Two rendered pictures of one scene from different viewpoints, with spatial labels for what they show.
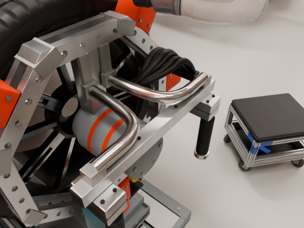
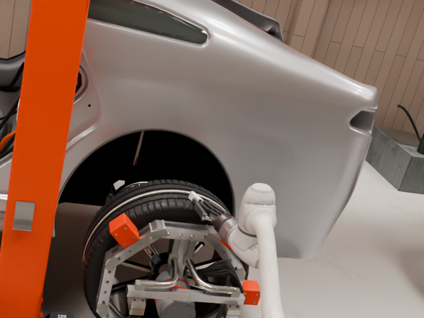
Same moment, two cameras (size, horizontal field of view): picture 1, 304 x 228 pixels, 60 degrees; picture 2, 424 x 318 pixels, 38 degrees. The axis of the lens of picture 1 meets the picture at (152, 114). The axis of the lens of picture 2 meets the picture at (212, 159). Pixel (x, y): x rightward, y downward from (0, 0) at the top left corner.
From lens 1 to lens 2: 1.71 m
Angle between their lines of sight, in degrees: 35
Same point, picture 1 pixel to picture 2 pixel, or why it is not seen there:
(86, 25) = (192, 226)
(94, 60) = (184, 245)
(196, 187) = not seen: outside the picture
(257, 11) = (253, 262)
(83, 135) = not seen: hidden behind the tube
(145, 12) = not seen: hidden behind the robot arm
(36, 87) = (147, 240)
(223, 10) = (240, 253)
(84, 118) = (163, 275)
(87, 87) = (171, 255)
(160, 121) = (188, 291)
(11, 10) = (161, 204)
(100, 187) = (137, 294)
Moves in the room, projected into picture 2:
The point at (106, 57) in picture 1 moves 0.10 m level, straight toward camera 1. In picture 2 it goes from (191, 247) to (178, 257)
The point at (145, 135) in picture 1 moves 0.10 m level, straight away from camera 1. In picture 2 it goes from (175, 291) to (192, 282)
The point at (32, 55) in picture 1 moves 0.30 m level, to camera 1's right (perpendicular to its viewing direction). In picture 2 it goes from (154, 226) to (217, 267)
